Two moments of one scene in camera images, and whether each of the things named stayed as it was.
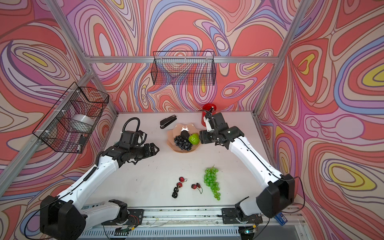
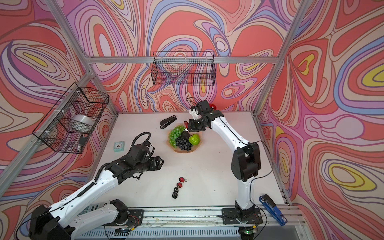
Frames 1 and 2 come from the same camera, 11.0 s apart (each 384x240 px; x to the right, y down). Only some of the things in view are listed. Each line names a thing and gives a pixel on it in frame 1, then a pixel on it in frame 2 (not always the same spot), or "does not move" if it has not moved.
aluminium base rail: [193, 223] does not move
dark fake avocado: [184, 134] does not move
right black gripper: [203, 137] to [191, 127]
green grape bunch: [210, 179] to [175, 134]
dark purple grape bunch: [183, 143] does not move
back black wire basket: [183, 68] does not move
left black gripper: [147, 153] to [152, 160]
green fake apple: [194, 138] does not move
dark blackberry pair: [174, 194] does not move
